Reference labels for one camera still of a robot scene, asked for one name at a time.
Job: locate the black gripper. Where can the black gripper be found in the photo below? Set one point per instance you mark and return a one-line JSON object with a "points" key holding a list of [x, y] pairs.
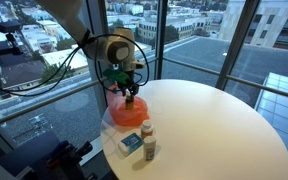
{"points": [[134, 75]]}

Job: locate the brown bottle with yellow lid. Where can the brown bottle with yellow lid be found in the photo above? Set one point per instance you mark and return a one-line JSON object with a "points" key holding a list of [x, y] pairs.
{"points": [[129, 102]]}

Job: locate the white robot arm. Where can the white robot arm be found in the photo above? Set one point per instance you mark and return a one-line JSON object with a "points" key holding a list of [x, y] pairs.
{"points": [[84, 30]]}

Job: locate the orange plastic bag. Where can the orange plastic bag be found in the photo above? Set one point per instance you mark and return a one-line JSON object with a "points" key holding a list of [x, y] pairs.
{"points": [[130, 113]]}

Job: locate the blue-capped white bottle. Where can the blue-capped white bottle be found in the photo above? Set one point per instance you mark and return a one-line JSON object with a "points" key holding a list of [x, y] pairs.
{"points": [[146, 129]]}

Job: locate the blue and white box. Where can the blue and white box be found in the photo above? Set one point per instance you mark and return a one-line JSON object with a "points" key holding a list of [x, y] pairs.
{"points": [[130, 144]]}

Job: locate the blue black robot stand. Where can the blue black robot stand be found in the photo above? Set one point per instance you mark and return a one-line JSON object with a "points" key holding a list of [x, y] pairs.
{"points": [[47, 158]]}

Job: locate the metal window railing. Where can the metal window railing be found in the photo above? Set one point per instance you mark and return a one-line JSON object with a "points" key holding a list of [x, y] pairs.
{"points": [[244, 81]]}

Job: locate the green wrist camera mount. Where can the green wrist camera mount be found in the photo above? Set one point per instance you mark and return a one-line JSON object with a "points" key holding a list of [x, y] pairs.
{"points": [[117, 76]]}

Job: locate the black camera on stand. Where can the black camera on stand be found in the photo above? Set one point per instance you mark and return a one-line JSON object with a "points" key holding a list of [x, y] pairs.
{"points": [[7, 27]]}

